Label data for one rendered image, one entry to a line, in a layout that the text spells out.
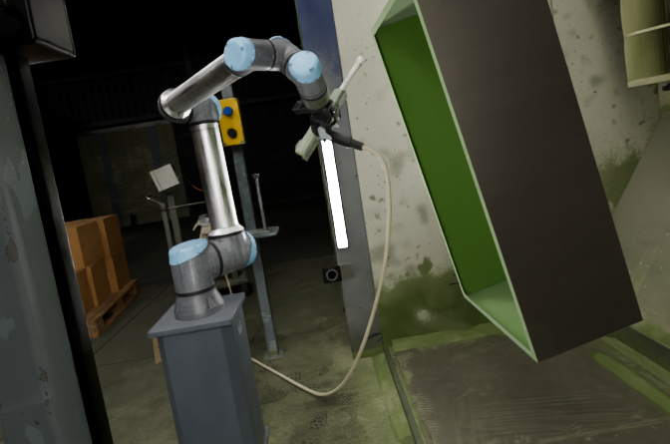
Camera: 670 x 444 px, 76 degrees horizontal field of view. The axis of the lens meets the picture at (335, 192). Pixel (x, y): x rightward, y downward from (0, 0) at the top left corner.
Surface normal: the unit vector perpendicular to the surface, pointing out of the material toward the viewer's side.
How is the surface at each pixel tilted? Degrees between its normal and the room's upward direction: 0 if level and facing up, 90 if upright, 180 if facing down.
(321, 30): 90
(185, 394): 90
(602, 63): 90
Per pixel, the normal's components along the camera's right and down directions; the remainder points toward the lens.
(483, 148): 0.07, 0.09
